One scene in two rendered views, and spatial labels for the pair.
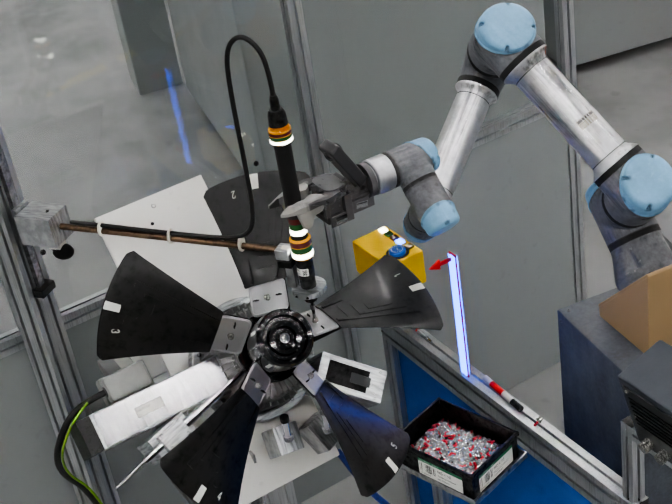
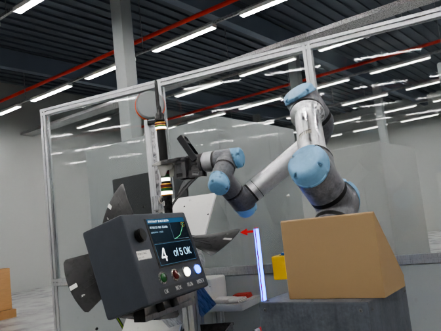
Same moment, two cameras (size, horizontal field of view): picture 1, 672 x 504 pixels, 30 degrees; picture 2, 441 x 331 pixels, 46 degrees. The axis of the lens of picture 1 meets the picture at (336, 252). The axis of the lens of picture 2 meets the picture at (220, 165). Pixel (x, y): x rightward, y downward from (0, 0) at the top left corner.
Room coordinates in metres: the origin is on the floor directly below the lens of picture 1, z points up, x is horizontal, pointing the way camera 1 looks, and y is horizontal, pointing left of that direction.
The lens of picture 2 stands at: (1.07, -1.62, 1.21)
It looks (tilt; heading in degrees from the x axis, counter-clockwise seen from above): 7 degrees up; 52
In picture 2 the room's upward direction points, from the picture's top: 6 degrees counter-clockwise
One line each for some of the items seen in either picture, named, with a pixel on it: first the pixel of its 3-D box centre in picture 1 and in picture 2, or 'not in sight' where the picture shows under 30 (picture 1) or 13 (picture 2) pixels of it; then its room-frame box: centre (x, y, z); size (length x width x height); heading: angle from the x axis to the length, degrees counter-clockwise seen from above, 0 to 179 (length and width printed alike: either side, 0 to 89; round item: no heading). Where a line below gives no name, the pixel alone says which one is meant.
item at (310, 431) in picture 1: (321, 431); (170, 312); (2.09, 0.09, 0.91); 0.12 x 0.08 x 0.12; 27
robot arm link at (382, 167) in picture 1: (375, 174); (209, 161); (2.19, -0.10, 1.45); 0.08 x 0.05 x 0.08; 27
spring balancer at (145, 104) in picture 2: not in sight; (149, 106); (2.44, 0.70, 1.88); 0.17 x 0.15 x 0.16; 117
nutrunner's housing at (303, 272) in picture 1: (293, 202); (164, 163); (2.10, 0.06, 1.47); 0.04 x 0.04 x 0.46
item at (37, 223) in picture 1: (41, 224); (159, 203); (2.39, 0.62, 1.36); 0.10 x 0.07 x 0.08; 62
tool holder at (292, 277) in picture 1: (301, 269); not in sight; (2.10, 0.07, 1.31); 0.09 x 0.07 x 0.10; 62
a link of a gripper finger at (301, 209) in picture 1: (305, 216); (162, 169); (2.08, 0.05, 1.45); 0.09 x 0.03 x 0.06; 127
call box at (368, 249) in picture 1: (389, 263); (291, 266); (2.53, -0.12, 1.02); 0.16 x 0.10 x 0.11; 27
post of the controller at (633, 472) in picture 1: (633, 459); (192, 331); (1.79, -0.50, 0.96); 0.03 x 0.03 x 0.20; 27
